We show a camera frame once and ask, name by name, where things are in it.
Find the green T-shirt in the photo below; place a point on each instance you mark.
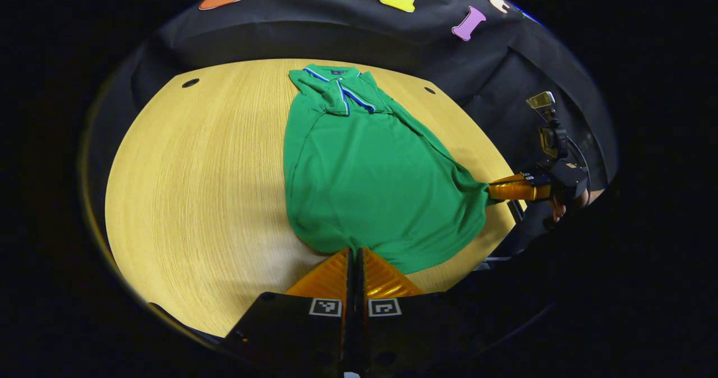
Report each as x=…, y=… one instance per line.
x=364, y=187

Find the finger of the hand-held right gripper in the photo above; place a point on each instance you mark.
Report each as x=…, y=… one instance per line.
x=513, y=192
x=528, y=178

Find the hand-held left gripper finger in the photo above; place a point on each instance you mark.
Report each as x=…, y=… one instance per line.
x=348, y=310
x=360, y=310

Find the black backdrop cloth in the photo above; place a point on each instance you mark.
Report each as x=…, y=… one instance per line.
x=336, y=36

